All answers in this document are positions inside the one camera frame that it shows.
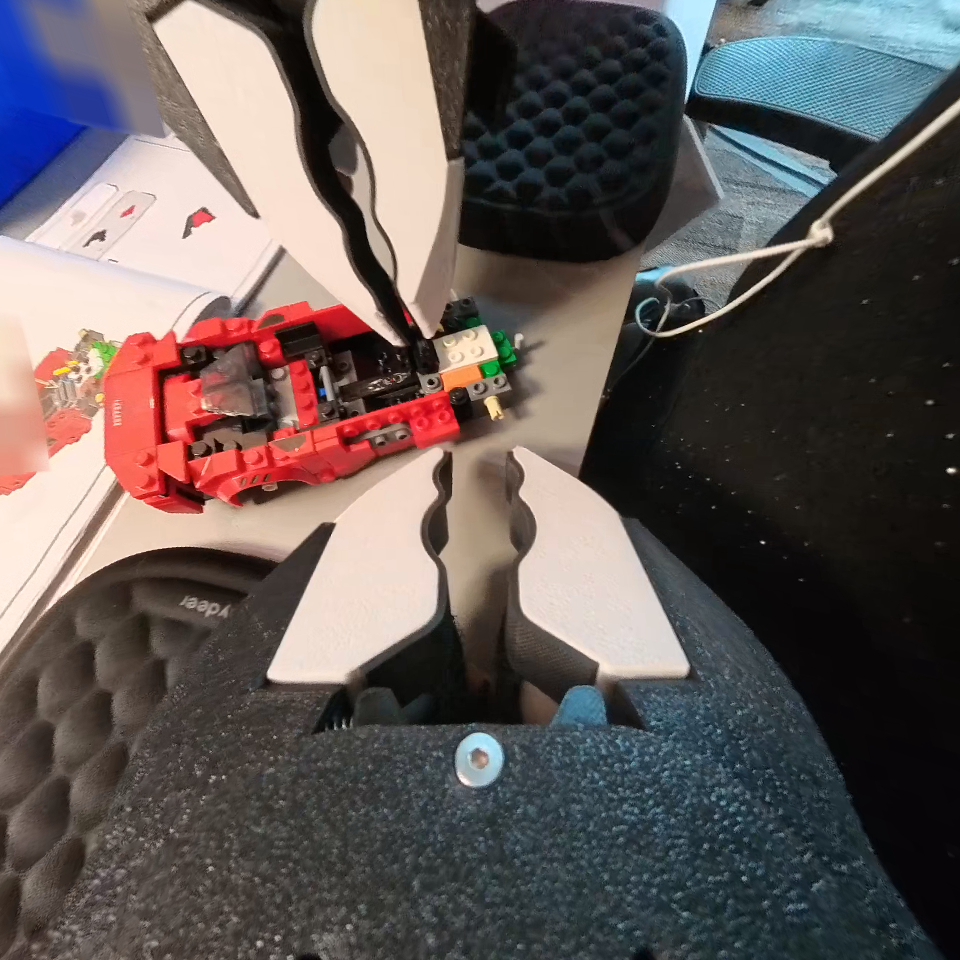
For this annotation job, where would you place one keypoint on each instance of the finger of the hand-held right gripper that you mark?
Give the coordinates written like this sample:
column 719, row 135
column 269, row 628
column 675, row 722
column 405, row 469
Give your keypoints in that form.
column 397, row 112
column 247, row 150

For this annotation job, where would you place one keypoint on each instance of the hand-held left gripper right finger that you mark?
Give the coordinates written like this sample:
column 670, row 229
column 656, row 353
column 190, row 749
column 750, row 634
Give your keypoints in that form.
column 592, row 585

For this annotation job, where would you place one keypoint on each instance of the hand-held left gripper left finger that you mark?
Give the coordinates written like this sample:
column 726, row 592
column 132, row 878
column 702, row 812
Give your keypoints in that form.
column 360, row 585

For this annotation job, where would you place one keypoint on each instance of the lego instruction booklet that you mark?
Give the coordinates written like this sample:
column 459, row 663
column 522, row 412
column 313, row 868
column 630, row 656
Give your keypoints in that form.
column 135, row 277

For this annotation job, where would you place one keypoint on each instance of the red lego car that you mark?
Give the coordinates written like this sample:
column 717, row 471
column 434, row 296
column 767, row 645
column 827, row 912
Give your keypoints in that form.
column 135, row 405

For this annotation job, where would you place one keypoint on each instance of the black foam cushion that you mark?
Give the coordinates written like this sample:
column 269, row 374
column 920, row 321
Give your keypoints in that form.
column 585, row 112
column 75, row 712

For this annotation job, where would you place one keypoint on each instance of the blue plastic bin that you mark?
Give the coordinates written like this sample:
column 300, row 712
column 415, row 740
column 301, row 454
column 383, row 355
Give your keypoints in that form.
column 30, row 112

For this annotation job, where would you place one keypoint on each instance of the mesh office chair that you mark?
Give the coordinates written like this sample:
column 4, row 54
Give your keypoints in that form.
column 787, row 82

